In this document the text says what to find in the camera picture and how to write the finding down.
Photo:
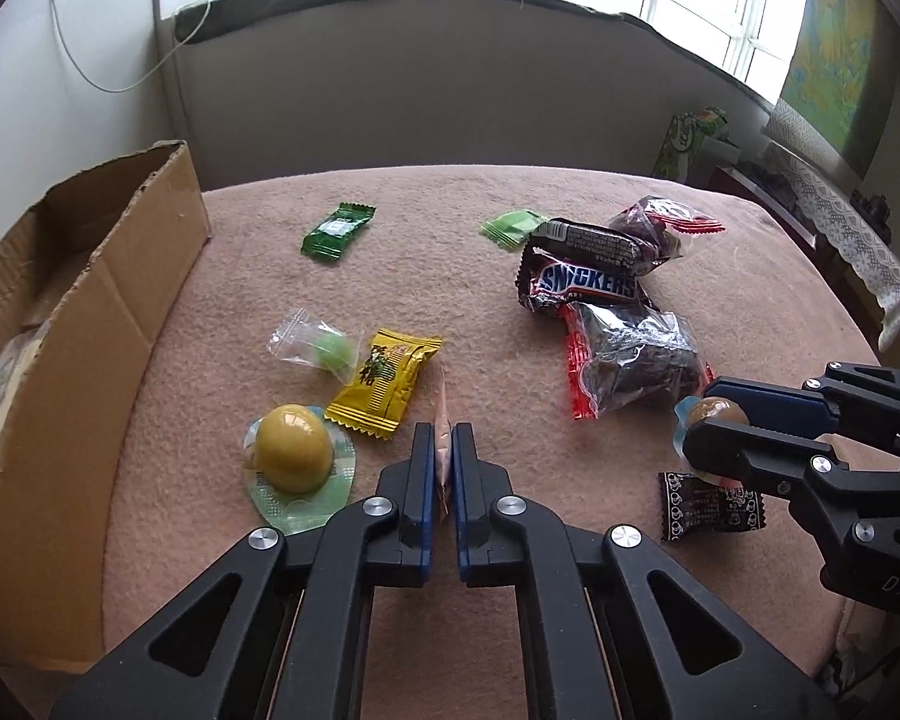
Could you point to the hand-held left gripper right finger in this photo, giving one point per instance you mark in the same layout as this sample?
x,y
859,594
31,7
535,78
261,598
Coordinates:
x,y
465,480

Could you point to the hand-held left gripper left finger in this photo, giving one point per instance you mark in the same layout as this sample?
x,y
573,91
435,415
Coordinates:
x,y
421,480

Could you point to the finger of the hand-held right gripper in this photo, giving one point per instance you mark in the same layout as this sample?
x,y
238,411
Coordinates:
x,y
772,401
742,450

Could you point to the thin pink snack packet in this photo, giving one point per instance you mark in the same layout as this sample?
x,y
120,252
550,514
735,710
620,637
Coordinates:
x,y
445,457

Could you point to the brown jelly cup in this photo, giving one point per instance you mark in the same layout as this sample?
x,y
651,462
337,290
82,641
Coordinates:
x,y
714,411

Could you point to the brown chocolate bar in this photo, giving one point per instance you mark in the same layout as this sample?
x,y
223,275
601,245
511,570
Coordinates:
x,y
585,285
585,240

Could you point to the dark green candy packet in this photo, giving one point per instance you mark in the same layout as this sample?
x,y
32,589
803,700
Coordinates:
x,y
337,232

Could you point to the cardboard box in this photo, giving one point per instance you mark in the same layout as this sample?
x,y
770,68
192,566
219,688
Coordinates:
x,y
120,315

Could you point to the small black candy packet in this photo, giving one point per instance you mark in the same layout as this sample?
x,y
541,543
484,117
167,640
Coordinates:
x,y
709,511

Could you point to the yellow candy packet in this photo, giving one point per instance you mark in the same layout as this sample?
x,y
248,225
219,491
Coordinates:
x,y
382,382

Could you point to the yellow jelly cup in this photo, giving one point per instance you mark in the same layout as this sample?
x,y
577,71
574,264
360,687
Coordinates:
x,y
292,450

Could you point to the red-edged clear prune packet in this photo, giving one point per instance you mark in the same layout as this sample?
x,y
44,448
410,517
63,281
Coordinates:
x,y
660,232
637,352

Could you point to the clear packet with green candy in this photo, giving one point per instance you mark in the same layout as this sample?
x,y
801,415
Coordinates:
x,y
330,351

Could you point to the pink blanket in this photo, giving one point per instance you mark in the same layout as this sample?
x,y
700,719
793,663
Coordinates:
x,y
457,315

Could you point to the white lace cloth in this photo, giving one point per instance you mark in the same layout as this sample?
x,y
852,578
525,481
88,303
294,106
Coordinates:
x,y
832,202

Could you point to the light green candy packet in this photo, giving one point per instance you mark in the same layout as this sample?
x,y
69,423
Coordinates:
x,y
511,226

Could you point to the green printed box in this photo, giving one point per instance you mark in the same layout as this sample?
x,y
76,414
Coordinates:
x,y
679,146

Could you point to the pale printed wrapper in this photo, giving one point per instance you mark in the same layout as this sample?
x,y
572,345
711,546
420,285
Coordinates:
x,y
0,405

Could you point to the wall map poster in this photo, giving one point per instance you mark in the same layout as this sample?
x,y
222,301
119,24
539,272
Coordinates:
x,y
832,75

